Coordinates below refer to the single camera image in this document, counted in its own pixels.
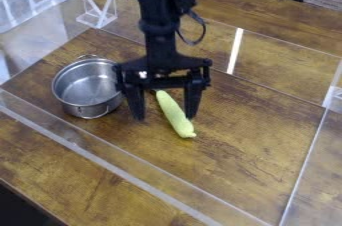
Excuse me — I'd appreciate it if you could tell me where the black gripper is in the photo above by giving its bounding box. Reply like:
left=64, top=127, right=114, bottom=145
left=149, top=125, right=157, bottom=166
left=112, top=54, right=212, bottom=120

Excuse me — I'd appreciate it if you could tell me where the green handled metal spoon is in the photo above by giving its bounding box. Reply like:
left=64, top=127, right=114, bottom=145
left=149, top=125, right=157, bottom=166
left=156, top=90, right=196, bottom=138

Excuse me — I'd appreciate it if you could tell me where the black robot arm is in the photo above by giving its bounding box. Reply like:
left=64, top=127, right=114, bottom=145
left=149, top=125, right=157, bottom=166
left=114, top=0, right=212, bottom=120

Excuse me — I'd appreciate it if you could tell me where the small steel pot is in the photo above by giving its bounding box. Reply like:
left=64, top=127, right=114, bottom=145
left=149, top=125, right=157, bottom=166
left=50, top=57, right=122, bottom=119

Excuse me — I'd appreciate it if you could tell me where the clear acrylic triangle bracket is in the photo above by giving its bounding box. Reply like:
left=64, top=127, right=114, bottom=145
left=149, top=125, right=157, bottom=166
left=76, top=0, right=117, bottom=29

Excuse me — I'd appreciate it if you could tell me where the clear acrylic enclosure panel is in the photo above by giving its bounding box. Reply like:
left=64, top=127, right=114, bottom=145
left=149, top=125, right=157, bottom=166
left=0, top=88, right=271, bottom=226

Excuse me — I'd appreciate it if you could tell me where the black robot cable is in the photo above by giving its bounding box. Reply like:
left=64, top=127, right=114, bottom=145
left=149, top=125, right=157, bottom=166
left=42, top=0, right=208, bottom=47

